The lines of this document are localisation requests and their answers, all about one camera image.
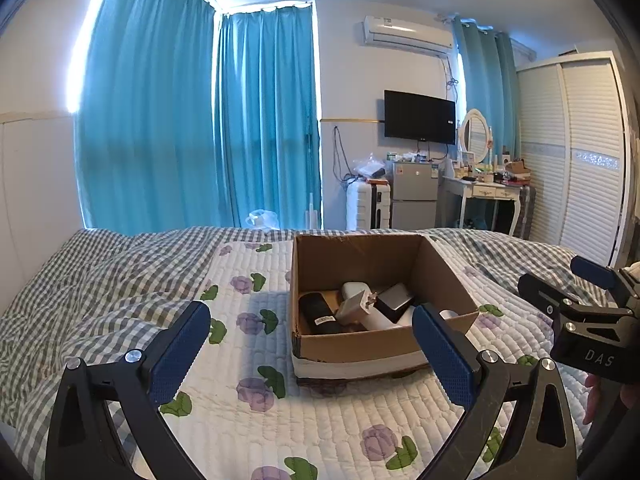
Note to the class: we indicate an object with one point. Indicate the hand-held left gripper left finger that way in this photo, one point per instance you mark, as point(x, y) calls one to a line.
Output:
point(182, 355)

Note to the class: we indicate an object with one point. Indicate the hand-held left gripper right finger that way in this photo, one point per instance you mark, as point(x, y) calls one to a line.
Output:
point(442, 355)

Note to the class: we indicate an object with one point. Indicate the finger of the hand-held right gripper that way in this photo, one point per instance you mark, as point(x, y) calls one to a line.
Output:
point(550, 296)
point(595, 271)

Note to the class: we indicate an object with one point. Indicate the white lotion bottle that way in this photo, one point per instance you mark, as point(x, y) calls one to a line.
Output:
point(385, 321)

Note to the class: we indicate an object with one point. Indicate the dark grey power adapter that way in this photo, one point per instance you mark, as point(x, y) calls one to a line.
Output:
point(395, 302)

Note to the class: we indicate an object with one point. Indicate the cardboard box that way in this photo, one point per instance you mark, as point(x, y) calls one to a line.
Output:
point(350, 350)

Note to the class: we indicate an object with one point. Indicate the white plug charger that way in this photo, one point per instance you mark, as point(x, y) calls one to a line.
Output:
point(352, 306)

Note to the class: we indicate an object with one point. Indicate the black case with label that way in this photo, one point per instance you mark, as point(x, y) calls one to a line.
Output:
point(317, 312)

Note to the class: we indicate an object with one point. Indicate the person's right hand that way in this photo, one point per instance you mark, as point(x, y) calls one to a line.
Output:
point(595, 400)

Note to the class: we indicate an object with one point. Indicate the grey suitcase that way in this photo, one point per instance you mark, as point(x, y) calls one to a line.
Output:
point(527, 210)

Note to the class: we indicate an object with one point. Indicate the white floral quilt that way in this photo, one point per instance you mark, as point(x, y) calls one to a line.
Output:
point(260, 310)

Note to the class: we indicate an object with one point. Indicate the white louvred wardrobe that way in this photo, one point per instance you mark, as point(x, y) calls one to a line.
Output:
point(575, 160)

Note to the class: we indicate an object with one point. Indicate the grey checkered bedsheet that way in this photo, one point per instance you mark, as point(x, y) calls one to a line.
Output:
point(90, 285)

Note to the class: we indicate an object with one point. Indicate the white dressing table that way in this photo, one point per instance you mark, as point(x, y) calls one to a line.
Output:
point(480, 192)

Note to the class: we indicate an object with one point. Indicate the small brown carton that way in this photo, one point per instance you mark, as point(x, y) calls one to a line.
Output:
point(517, 166)

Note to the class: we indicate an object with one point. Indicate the white plastic bag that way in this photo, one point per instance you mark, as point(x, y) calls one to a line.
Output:
point(261, 220)

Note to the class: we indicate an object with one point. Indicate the silver mini fridge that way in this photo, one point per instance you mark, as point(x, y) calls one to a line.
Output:
point(415, 195)

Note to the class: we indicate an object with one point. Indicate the white suitcase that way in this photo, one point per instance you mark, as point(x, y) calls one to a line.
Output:
point(365, 205)

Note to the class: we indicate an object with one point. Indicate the oval white mirror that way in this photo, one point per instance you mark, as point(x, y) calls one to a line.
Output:
point(475, 131)

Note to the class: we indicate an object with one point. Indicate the clear plastic bag on suitcase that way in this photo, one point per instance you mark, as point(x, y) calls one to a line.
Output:
point(370, 166)

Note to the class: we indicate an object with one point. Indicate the blue curtain beside wardrobe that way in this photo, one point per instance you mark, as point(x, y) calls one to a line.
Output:
point(487, 75)

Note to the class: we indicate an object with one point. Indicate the wide blue curtain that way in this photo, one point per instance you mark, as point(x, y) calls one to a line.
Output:
point(145, 110)

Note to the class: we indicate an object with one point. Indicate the narrow blue curtain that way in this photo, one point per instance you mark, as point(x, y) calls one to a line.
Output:
point(267, 120)

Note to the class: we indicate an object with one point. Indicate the white air conditioner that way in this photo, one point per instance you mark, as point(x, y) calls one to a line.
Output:
point(407, 35)

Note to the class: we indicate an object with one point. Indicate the black wall television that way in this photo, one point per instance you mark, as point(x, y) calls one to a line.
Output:
point(420, 116)

